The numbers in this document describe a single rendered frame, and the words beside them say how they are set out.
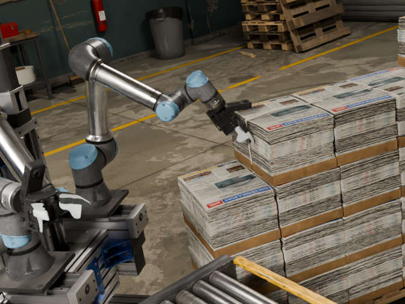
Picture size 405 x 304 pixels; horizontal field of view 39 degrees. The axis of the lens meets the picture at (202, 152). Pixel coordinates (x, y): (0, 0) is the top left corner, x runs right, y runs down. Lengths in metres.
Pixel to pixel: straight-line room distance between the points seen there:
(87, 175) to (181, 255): 1.34
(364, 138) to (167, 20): 6.95
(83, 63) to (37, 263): 0.73
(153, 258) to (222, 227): 1.40
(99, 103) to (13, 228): 0.88
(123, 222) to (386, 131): 1.13
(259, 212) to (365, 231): 0.53
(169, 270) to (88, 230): 1.08
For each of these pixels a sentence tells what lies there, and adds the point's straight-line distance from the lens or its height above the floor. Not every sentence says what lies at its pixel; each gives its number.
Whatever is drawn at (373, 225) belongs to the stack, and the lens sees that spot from 2.55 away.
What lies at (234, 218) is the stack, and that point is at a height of 0.76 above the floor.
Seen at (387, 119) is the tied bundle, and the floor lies 0.98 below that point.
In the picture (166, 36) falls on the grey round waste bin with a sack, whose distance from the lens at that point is 9.14.
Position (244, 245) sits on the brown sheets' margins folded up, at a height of 0.63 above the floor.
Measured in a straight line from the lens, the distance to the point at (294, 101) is 2.46.
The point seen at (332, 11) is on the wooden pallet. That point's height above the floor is 0.42.
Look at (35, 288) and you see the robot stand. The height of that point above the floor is 0.82.
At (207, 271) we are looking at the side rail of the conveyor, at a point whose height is 0.80.
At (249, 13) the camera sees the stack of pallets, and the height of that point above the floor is 0.55.
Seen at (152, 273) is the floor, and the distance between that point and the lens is 3.39.
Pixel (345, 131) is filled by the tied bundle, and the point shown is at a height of 0.97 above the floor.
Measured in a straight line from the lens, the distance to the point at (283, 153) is 2.19.
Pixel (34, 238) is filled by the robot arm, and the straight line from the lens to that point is 1.95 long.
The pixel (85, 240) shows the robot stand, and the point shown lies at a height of 0.73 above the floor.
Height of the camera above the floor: 1.77
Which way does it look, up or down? 21 degrees down
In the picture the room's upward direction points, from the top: 9 degrees counter-clockwise
